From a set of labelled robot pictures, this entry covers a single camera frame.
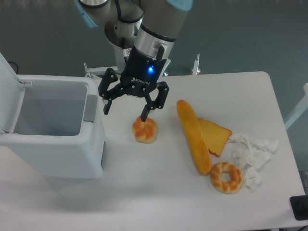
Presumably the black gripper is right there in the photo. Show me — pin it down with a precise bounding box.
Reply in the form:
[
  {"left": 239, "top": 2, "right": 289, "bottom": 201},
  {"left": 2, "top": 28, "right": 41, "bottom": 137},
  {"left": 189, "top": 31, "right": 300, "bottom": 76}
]
[{"left": 98, "top": 45, "right": 169, "bottom": 122}]

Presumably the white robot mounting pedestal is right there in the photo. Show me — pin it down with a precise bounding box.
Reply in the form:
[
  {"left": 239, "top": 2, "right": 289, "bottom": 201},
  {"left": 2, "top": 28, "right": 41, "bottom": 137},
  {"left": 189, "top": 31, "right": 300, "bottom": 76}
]
[{"left": 84, "top": 42, "right": 174, "bottom": 78}]

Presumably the small crumpled white tissue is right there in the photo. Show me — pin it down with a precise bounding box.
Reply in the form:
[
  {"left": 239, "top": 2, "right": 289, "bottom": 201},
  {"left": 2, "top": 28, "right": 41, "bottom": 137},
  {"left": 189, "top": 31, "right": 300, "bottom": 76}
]
[{"left": 244, "top": 167, "right": 262, "bottom": 191}]

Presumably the long baguette bread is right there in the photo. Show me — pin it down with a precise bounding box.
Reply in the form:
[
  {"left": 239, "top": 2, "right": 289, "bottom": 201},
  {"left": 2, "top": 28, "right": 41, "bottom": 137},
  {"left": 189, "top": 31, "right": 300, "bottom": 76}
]
[{"left": 177, "top": 100, "right": 212, "bottom": 175}]

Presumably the white frame at right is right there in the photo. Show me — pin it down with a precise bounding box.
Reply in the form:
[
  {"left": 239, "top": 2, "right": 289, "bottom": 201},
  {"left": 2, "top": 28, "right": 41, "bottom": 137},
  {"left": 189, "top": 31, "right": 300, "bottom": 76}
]
[{"left": 284, "top": 83, "right": 308, "bottom": 130}]

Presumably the white push-top trash can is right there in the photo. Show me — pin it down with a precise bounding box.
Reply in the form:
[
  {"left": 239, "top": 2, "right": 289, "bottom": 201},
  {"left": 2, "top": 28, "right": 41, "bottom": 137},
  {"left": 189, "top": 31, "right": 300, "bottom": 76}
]
[{"left": 0, "top": 57, "right": 106, "bottom": 179}]

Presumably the black device at table edge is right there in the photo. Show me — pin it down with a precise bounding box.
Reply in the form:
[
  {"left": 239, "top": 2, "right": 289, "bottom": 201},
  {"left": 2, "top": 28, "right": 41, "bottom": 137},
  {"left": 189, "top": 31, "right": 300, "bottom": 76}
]
[{"left": 290, "top": 195, "right": 308, "bottom": 220}]

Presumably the large crumpled white tissue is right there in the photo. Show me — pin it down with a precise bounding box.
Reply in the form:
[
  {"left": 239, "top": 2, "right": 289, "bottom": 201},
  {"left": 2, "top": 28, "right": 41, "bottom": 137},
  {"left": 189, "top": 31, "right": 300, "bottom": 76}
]
[{"left": 227, "top": 133, "right": 279, "bottom": 169}]

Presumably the toast bread slice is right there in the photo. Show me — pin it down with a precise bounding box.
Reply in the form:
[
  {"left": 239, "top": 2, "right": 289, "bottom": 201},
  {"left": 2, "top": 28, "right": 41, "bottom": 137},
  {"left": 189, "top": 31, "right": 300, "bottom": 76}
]
[{"left": 198, "top": 118, "right": 232, "bottom": 157}]

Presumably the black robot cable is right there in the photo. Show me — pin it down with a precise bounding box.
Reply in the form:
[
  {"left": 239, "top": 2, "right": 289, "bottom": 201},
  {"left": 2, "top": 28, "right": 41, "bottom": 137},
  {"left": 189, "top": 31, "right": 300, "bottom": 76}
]
[{"left": 115, "top": 0, "right": 132, "bottom": 63}]

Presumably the twisted ring bread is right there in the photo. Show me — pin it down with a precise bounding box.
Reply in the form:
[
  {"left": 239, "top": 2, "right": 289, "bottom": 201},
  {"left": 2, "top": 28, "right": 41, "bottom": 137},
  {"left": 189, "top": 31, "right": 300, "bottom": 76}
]
[{"left": 210, "top": 162, "right": 243, "bottom": 194}]

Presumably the knotted bread roll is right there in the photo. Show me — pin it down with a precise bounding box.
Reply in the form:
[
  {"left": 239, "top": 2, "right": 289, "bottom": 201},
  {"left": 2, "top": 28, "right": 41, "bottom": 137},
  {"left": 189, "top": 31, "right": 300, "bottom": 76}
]
[{"left": 132, "top": 116, "right": 158, "bottom": 143}]

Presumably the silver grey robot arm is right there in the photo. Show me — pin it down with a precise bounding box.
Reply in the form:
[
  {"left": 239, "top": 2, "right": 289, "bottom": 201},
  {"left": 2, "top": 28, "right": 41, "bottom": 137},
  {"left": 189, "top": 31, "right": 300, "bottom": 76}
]
[{"left": 76, "top": 0, "right": 193, "bottom": 121}]

